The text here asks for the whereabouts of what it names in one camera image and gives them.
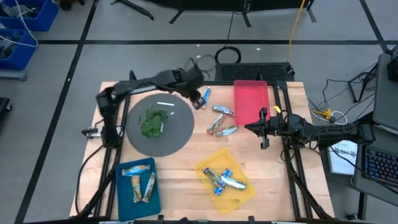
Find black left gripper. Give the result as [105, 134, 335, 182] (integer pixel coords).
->
[177, 63, 206, 110]

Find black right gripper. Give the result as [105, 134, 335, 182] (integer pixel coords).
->
[244, 107, 281, 150]

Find green blue granola bar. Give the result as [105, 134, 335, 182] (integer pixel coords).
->
[202, 86, 211, 109]

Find blue white granola bar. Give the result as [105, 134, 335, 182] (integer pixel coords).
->
[213, 169, 234, 197]
[220, 177, 248, 190]

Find brown blue granola bar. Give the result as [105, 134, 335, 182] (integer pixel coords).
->
[202, 167, 223, 187]

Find yellow plastic bin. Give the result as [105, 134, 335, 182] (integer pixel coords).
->
[195, 147, 257, 215]

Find silver red granola bar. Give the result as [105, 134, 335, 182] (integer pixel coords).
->
[207, 113, 227, 135]
[215, 124, 239, 137]
[212, 105, 235, 117]

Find red plastic bin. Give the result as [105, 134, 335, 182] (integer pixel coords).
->
[233, 80, 271, 126]

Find grey round plate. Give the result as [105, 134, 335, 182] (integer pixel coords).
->
[126, 93, 195, 157]

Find black perforated computer case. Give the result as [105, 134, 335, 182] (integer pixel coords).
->
[215, 62, 295, 82]

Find black partition screen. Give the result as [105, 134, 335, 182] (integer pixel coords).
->
[146, 0, 317, 28]

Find white printed booklet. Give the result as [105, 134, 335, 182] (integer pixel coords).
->
[328, 140, 358, 176]

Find black floor stand legs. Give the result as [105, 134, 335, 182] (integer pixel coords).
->
[110, 0, 155, 21]

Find black tripod stand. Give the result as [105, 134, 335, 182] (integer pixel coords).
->
[348, 63, 379, 103]

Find black backlit keyboard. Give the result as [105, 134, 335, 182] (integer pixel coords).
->
[362, 145, 398, 187]

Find grey side table top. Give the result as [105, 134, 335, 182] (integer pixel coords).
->
[372, 53, 398, 131]

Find grey keyboard desk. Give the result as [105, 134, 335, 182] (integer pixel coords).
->
[353, 123, 398, 208]

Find blue plastic bin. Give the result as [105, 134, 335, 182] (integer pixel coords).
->
[114, 157, 162, 222]

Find blue storage crate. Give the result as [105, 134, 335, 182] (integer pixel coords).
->
[0, 0, 59, 32]
[0, 28, 39, 71]

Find black aluminium table frame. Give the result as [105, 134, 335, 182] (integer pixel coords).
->
[74, 70, 335, 220]

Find black looped cable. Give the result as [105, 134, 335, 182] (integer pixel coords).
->
[214, 12, 243, 65]

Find white coiled cable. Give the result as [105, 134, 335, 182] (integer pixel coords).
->
[331, 110, 348, 125]

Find thick yellow cable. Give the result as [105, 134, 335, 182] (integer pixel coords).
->
[287, 0, 307, 63]

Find black power cable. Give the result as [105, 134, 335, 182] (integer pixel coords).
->
[74, 143, 105, 215]

